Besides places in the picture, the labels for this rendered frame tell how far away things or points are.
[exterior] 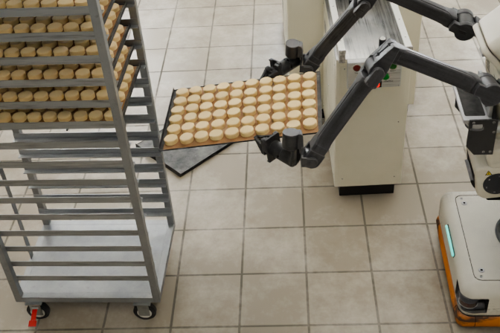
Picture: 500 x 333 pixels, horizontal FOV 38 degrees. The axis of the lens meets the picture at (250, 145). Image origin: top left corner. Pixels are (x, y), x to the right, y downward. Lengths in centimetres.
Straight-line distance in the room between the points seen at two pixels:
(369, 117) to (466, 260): 81
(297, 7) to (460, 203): 133
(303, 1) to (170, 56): 145
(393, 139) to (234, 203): 88
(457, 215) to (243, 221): 106
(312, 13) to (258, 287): 148
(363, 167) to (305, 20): 87
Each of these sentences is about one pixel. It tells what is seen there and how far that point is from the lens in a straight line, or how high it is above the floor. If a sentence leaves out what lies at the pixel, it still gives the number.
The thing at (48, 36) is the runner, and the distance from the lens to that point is 248.
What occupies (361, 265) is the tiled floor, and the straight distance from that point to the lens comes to 345.
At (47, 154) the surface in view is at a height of 59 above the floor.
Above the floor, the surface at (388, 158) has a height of 26.
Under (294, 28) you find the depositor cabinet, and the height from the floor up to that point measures 63.
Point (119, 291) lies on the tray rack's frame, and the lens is 326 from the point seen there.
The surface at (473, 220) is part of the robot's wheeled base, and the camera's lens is 333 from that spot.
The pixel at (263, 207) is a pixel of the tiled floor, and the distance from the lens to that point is 374.
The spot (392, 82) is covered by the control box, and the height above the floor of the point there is 73.
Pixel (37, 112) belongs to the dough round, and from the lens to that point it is 276.
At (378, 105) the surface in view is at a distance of 343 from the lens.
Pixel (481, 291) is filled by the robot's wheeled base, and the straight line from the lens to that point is 307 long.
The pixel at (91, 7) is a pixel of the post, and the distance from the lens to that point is 234.
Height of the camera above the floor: 254
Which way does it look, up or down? 38 degrees down
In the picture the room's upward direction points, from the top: 5 degrees counter-clockwise
